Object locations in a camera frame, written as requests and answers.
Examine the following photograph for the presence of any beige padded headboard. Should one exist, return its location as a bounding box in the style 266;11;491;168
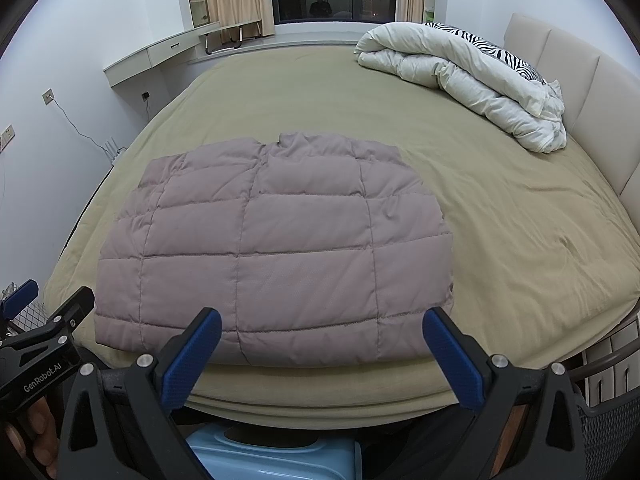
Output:
502;12;640;211

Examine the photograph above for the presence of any zebra print pillow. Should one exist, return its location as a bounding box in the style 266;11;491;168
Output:
425;21;549;86

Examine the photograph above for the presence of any bed with olive sheet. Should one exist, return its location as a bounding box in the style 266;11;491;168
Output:
42;42;640;423

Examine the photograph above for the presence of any white wall-mounted desk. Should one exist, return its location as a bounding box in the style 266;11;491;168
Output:
102;22;261;88

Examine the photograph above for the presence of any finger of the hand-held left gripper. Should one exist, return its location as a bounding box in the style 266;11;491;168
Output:
0;279;40;321
0;286;96;361

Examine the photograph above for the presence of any white wifi router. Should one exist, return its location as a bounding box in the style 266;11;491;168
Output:
102;135;126;164

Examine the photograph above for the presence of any metal frame chair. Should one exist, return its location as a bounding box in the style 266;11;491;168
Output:
202;22;261;54

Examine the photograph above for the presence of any white wire mesh basket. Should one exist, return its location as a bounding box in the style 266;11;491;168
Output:
0;284;49;337

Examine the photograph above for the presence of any white drawer unit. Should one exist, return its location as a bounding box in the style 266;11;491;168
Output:
582;317;640;408

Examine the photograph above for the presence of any mauve hooded down coat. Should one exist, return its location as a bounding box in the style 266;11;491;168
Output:
95;132;456;366

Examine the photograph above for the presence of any light blue plastic container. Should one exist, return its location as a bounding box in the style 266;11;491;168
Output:
185;422;364;480

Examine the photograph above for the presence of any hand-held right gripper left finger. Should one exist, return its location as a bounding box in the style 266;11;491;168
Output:
60;306;223;480

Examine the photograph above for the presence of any white duvet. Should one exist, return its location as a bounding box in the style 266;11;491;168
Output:
354;22;568;153

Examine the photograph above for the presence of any black mesh basket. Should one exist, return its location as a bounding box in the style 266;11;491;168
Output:
575;387;640;480

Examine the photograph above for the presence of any thin wall socket cable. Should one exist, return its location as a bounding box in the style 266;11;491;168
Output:
50;97;114;161

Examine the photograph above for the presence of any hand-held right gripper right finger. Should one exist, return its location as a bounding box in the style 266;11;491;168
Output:
422;305;586;480

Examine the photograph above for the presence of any person's left hand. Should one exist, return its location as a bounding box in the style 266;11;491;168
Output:
2;392;58;466

